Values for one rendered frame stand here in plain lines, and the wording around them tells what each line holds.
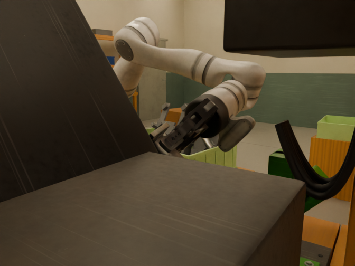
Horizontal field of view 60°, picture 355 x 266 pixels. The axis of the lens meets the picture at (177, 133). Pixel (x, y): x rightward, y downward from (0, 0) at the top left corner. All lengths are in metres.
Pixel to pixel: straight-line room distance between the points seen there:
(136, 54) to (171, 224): 0.63
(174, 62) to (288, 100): 7.19
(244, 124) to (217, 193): 0.32
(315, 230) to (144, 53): 0.69
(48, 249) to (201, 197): 0.11
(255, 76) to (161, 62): 0.23
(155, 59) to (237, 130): 0.30
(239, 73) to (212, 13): 8.34
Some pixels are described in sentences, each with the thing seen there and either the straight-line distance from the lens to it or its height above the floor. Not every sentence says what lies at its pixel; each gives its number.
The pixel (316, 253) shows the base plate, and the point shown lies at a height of 0.90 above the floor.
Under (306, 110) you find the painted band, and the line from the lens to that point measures 7.77.
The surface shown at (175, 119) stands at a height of 0.28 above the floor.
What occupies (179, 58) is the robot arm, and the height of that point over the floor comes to 1.36.
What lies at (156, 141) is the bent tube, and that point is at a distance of 0.45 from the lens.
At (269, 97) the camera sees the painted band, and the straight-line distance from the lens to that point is 8.06.
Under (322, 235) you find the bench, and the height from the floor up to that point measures 0.88.
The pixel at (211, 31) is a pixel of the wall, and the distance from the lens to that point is 8.94.
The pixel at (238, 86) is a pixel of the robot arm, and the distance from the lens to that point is 0.62.
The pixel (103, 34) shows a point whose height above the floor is 2.04.
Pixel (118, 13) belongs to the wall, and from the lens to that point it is 7.79.
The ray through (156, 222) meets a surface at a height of 1.24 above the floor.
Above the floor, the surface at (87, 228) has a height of 1.24.
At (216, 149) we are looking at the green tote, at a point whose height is 0.95.
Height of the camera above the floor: 1.33
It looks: 12 degrees down
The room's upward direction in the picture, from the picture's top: straight up
